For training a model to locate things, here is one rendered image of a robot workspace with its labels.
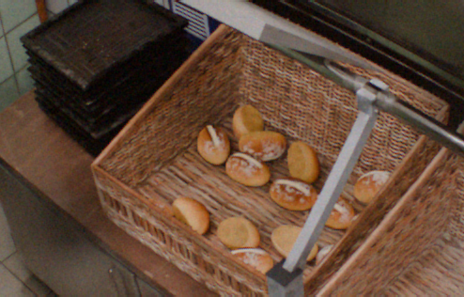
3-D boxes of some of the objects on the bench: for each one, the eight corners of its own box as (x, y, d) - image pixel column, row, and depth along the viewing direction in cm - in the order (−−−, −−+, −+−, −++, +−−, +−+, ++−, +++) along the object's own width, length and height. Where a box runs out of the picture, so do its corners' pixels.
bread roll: (228, 245, 241) (209, 241, 237) (239, 214, 241) (221, 209, 237) (263, 260, 234) (244, 256, 230) (274, 229, 234) (255, 224, 230)
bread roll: (275, 259, 233) (271, 238, 230) (272, 281, 228) (269, 259, 225) (224, 261, 235) (221, 240, 232) (221, 283, 229) (217, 261, 226)
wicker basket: (258, 92, 271) (245, -5, 253) (453, 201, 240) (456, 101, 221) (100, 217, 248) (73, 118, 230) (299, 350, 217) (288, 257, 198)
